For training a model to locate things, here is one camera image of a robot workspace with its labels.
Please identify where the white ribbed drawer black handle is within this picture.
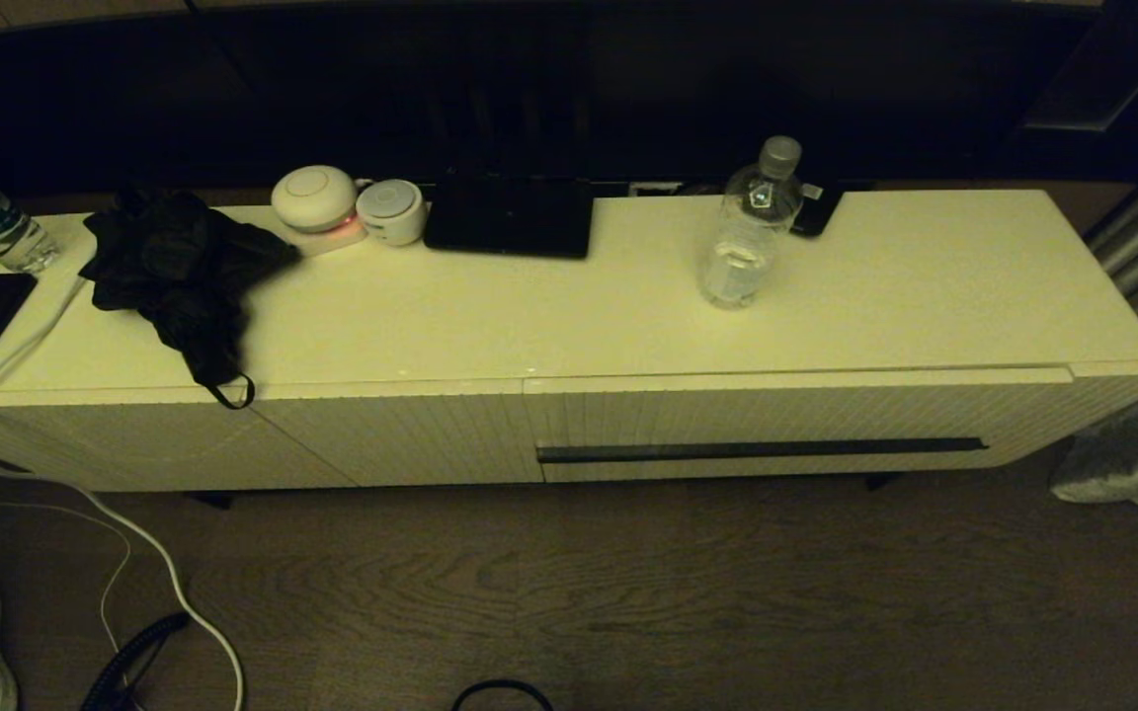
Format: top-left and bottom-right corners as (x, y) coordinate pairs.
(525, 367), (1074, 485)

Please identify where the clear plastic water bottle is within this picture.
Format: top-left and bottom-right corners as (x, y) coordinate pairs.
(697, 136), (805, 310)

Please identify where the white low cabinet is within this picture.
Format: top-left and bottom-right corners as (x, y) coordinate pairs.
(0, 188), (1138, 492)

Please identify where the black flat set-top box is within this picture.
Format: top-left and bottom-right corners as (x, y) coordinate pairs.
(423, 173), (596, 260)

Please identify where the white ribbed cabinet door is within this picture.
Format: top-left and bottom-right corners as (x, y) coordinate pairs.
(253, 378), (542, 488)

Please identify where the small white round speaker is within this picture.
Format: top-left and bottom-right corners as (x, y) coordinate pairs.
(356, 179), (428, 246)

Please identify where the white base pad red light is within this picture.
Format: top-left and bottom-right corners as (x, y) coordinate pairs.
(283, 212), (368, 258)

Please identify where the black HDMI box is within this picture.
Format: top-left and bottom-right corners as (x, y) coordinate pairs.
(791, 183), (845, 238)

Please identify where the large white round device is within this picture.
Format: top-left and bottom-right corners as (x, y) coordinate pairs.
(271, 165), (359, 234)

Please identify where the black folded umbrella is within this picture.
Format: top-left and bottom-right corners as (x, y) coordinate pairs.
(80, 188), (301, 410)

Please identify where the dark side cabinet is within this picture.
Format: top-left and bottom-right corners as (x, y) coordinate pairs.
(1018, 0), (1138, 134)

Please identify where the black floor cable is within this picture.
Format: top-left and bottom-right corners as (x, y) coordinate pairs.
(450, 679), (555, 711)

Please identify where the thick white cable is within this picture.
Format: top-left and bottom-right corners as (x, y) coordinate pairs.
(0, 276), (246, 711)

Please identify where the black corrugated hose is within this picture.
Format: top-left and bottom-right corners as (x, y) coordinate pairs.
(80, 610), (193, 711)

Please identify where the thin white cable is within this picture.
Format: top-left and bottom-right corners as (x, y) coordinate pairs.
(0, 464), (130, 653)

